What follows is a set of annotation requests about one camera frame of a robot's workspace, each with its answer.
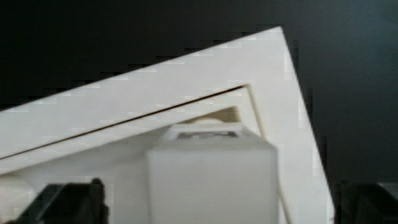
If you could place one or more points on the white furniture leg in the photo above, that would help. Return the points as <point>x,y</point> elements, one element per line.
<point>212,174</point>

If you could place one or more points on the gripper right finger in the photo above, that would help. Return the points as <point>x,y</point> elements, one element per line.
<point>368,205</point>

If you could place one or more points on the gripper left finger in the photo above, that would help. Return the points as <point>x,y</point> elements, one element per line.
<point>68,204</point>

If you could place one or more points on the white L-shaped obstacle fence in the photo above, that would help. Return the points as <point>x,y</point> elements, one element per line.
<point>244,64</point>

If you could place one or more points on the white square tabletop part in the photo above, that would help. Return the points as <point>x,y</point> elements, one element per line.
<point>103,156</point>

